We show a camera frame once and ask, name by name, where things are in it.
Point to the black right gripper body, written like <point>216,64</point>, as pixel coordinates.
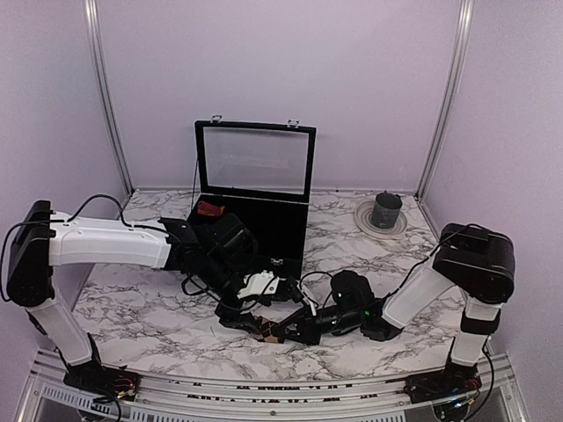
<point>312,331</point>

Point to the aluminium corner post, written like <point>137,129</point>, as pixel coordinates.
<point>461,42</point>
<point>102,81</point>

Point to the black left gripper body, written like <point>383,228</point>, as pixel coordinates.
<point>224,309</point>

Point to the right aluminium corner post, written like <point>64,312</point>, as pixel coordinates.
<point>461,42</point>

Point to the left aluminium corner post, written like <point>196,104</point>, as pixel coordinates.
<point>102,81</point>

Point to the aluminium front rail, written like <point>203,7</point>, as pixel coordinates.
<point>181,398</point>

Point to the brown argyle sock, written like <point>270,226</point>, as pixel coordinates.
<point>265,331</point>

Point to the beige ceramic plate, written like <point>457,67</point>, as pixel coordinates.
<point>362,220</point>

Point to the maroon striped sock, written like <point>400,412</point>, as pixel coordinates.
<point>206,209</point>

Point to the black display case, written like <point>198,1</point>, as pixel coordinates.
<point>262,173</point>

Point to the dark grey ceramic mug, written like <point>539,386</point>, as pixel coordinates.
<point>386,210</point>

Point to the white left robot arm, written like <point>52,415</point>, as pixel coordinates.
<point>217,252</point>

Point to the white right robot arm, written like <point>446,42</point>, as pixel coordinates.
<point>478,261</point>

